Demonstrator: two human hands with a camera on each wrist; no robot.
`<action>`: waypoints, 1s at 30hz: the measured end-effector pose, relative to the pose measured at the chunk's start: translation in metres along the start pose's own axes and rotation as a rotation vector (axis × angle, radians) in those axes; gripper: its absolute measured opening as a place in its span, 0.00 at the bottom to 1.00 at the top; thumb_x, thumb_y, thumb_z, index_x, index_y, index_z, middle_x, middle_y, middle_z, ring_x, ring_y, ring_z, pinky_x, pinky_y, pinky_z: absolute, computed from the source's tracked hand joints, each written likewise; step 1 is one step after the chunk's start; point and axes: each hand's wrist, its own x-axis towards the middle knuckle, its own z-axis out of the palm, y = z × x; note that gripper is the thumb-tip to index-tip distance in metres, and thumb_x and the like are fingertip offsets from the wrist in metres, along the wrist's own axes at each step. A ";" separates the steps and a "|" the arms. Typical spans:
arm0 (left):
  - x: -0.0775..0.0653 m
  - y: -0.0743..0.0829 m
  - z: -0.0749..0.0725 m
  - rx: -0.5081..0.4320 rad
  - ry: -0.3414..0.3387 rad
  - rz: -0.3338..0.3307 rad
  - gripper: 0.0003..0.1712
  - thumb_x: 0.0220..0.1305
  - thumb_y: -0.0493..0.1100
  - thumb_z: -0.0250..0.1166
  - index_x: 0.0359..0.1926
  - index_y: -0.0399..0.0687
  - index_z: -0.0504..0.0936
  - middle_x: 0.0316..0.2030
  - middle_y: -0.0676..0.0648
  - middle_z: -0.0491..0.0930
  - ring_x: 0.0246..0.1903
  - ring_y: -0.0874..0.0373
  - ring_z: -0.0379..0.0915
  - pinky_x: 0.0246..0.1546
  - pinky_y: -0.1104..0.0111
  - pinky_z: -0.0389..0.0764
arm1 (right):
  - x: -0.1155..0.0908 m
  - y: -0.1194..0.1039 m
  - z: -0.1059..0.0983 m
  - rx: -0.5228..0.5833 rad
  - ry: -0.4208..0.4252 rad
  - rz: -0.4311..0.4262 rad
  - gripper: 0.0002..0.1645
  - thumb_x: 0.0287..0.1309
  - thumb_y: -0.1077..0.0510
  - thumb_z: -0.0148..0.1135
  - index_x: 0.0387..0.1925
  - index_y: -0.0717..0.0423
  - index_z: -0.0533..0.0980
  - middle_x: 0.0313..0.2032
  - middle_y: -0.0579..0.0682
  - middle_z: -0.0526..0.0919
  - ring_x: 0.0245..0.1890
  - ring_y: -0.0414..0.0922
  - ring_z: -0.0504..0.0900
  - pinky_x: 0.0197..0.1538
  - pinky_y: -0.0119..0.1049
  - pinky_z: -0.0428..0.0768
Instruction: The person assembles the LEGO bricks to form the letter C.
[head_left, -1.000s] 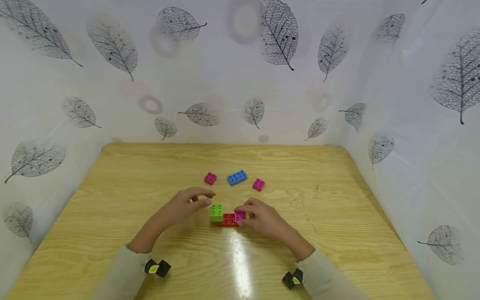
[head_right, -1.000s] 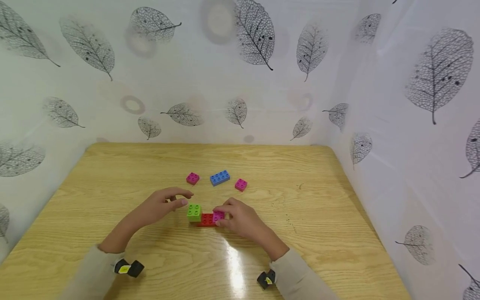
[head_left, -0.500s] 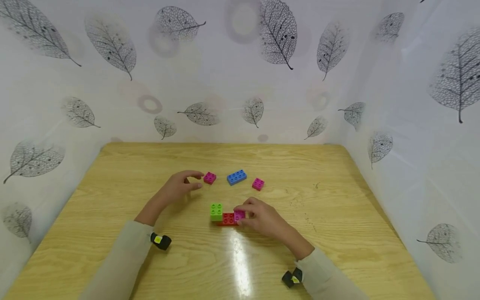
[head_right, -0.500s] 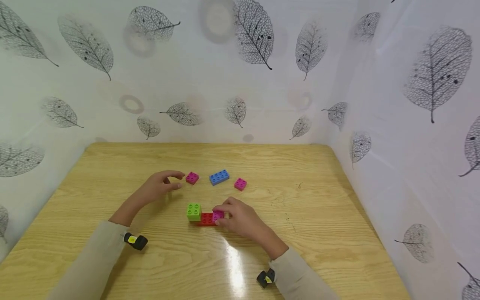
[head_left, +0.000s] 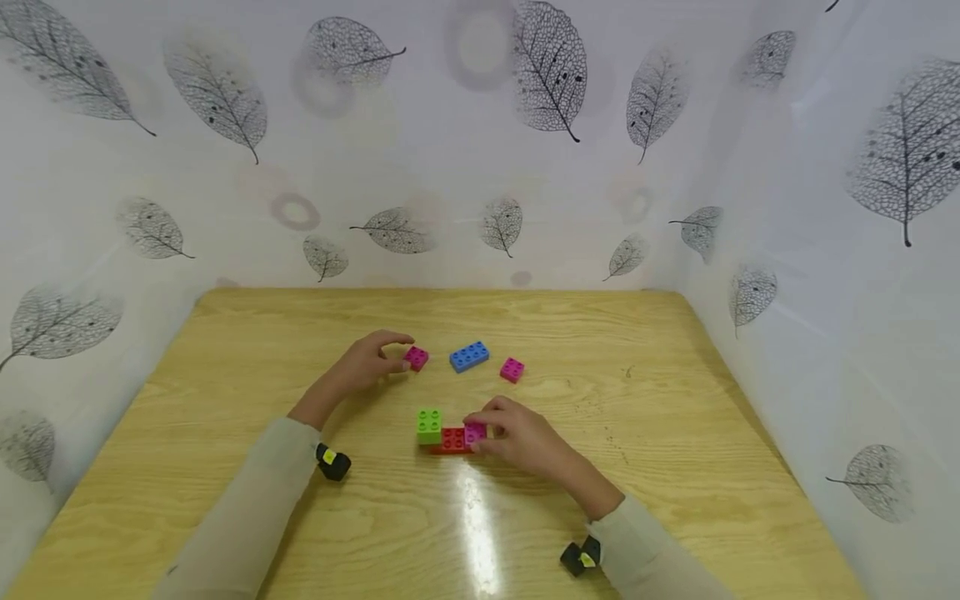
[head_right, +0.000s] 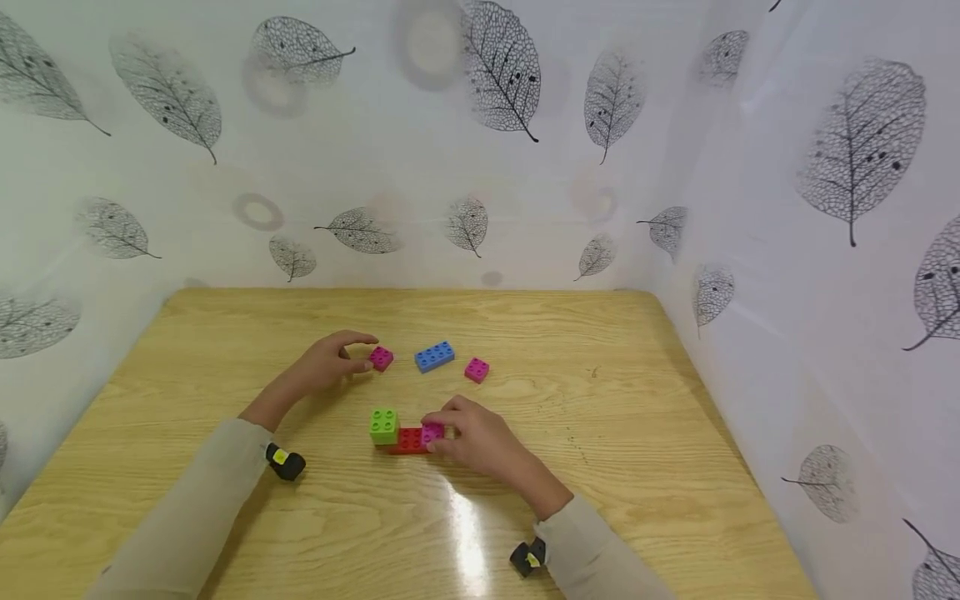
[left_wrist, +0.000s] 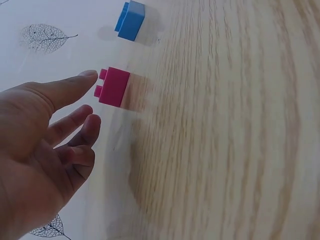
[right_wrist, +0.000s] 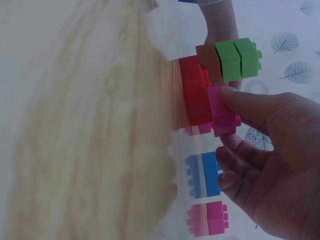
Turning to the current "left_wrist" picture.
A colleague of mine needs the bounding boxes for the person's left hand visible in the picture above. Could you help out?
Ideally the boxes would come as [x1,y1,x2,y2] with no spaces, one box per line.
[0,69,102,240]

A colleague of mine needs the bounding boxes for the pink toy building brick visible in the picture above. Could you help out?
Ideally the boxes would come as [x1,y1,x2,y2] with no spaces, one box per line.
[94,66,131,109]

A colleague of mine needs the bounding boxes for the blue toy building brick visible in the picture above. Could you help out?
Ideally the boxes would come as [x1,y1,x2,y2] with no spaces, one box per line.
[114,0,146,42]

